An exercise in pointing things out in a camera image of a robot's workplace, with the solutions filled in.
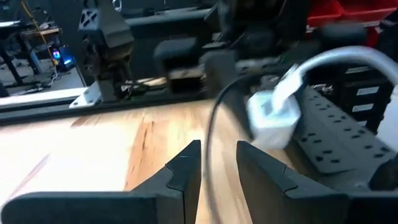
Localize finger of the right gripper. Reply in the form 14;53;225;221
203;49;257;141

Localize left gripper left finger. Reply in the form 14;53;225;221
0;139;203;224

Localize black drawer cabinet white labels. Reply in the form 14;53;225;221
338;62;398;131

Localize pale braided charger cable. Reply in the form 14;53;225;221
272;45;398;116

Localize white charger adapter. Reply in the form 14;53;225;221
246;89;303;151

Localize black table frame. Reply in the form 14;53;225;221
0;80;212;125

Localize shelf with red bins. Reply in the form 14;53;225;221
306;0;398;47

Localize black power strip cord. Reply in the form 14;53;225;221
203;73;259;224

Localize computer tower blue light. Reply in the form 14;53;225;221
49;43;77;72

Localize yellow cable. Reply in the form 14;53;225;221
20;0;60;68

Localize long black power strip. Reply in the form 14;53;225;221
290;86;398;192

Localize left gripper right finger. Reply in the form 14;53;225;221
235;140;398;224

